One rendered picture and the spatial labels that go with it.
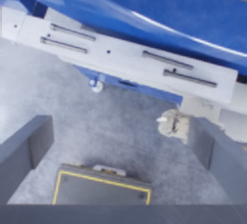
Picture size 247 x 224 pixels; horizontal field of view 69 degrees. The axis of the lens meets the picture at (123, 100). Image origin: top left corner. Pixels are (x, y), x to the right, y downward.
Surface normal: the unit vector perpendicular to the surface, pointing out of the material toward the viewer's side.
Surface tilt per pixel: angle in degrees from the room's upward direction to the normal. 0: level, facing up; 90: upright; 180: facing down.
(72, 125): 0
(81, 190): 0
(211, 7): 9
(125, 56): 0
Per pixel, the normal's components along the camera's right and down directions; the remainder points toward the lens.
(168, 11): 0.18, -0.04
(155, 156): -0.09, -0.14
